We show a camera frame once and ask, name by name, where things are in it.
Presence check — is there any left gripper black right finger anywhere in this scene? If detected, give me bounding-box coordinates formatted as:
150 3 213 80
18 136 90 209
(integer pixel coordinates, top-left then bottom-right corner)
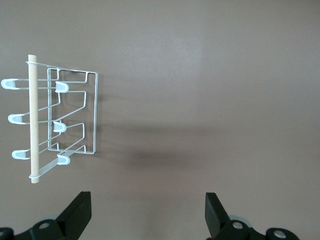
204 191 300 240

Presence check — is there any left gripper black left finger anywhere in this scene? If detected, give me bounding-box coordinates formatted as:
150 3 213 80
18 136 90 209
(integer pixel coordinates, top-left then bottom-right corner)
0 191 92 240

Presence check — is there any brown table cover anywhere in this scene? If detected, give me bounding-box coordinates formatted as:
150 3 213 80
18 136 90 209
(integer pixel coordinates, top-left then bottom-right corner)
0 0 320 240

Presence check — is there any white wire cup rack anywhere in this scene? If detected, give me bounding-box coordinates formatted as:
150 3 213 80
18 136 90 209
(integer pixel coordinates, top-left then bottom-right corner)
0 53 100 186

